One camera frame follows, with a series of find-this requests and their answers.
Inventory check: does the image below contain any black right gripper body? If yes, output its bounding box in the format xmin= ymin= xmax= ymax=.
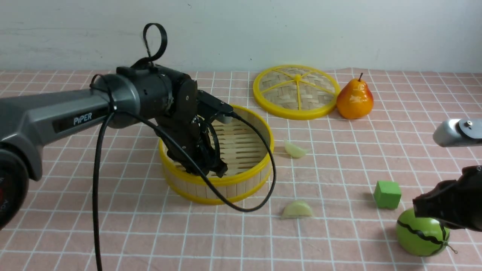
xmin=413 ymin=165 xmax=482 ymax=230

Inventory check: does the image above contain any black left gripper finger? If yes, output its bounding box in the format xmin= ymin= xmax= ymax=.
xmin=205 ymin=156 xmax=228 ymax=178

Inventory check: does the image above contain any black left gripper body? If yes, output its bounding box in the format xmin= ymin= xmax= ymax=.
xmin=155 ymin=78 xmax=219 ymax=175

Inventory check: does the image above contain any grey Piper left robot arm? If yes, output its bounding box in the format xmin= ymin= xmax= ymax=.
xmin=0 ymin=65 xmax=228 ymax=228

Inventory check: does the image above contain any bamboo steamer tray yellow rim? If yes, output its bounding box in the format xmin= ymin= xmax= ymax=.
xmin=158 ymin=105 xmax=274 ymax=205

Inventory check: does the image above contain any pale dumpling right of tray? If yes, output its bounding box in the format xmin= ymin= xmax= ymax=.
xmin=284 ymin=140 xmax=311 ymax=158

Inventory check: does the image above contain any woven bamboo steamer lid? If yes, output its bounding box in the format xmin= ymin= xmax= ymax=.
xmin=252 ymin=65 xmax=341 ymax=120

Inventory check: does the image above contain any green toy watermelon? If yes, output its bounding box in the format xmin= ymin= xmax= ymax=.
xmin=395 ymin=208 xmax=458 ymax=257

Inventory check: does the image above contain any green foam cube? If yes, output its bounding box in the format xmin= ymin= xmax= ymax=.
xmin=374 ymin=181 xmax=402 ymax=210

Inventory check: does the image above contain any pale dumpling front right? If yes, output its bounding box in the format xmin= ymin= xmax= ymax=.
xmin=281 ymin=200 xmax=313 ymax=219

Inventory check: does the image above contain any pink checked tablecloth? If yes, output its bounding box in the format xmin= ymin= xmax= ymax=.
xmin=0 ymin=68 xmax=482 ymax=271

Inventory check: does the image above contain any orange yellow toy pear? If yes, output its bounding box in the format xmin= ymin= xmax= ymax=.
xmin=336 ymin=73 xmax=375 ymax=120

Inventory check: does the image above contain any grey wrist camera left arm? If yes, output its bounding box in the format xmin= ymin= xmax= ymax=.
xmin=197 ymin=90 xmax=233 ymax=125

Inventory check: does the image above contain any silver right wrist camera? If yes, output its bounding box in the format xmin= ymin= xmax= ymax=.
xmin=433 ymin=118 xmax=482 ymax=148

